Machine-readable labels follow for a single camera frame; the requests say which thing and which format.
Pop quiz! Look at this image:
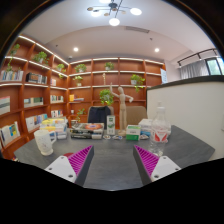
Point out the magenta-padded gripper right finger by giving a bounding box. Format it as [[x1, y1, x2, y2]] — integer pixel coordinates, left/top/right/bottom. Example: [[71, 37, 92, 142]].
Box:
[[133, 145, 182, 186]]

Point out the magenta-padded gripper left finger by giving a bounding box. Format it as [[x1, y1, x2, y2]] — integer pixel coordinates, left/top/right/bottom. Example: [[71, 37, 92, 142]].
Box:
[[44, 145, 95, 187]]

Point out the clear plastic water bottle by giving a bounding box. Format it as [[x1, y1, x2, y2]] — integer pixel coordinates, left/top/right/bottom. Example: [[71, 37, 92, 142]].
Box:
[[149, 101, 172, 158]]

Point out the white printed mug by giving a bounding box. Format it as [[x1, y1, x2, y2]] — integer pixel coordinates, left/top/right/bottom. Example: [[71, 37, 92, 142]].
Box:
[[33, 129, 58, 157]]

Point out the colourful stack of books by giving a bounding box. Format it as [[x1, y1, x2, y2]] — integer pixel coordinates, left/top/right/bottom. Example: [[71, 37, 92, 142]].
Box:
[[39, 117, 69, 141]]

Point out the white stack of books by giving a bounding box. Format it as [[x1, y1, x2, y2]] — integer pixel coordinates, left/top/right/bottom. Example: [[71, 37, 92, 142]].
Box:
[[138, 118, 154, 138]]

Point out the dark stack of books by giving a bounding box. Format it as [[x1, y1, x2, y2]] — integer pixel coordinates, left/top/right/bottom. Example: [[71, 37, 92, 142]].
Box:
[[69, 122, 105, 140]]

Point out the small green white box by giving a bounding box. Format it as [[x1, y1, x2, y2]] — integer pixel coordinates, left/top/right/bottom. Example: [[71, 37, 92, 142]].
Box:
[[125, 124, 142, 141]]

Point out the tan chair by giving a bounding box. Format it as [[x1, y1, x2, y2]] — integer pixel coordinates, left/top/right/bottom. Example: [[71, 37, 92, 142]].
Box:
[[125, 105, 148, 127]]

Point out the white counter with dark top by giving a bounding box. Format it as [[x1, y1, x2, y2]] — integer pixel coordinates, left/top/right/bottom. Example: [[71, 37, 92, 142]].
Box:
[[146, 75, 224, 161]]

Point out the chair with dark jacket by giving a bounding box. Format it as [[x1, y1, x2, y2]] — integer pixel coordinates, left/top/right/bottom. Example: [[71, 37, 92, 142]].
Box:
[[87, 105, 113, 130]]

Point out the tall green white carton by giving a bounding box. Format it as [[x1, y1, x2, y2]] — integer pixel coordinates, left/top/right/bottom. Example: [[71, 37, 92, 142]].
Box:
[[106, 114, 117, 136]]

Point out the wooden artist mannequin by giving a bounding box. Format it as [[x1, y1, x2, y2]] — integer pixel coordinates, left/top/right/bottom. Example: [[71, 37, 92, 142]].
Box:
[[109, 83, 134, 136]]

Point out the wooden shelf unit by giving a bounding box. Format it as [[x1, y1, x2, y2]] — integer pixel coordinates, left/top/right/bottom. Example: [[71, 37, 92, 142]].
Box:
[[0, 34, 166, 161]]

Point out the grey curtain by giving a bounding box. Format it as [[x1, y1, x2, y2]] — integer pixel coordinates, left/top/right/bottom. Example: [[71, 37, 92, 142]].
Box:
[[179, 59, 210, 80]]

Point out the window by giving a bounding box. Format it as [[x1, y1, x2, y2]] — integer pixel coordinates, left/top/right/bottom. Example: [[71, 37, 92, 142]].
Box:
[[205, 57, 224, 76]]

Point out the ceiling air vent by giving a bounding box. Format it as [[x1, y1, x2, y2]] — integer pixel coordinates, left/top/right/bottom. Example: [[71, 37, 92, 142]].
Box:
[[124, 25, 150, 34]]

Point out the ceiling lamp with round bulbs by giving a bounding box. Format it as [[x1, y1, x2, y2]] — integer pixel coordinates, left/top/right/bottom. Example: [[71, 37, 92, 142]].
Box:
[[86, 0, 143, 27]]

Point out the black curtain rail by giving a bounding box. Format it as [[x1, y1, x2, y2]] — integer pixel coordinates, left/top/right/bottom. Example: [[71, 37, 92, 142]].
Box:
[[176, 47, 219, 67]]

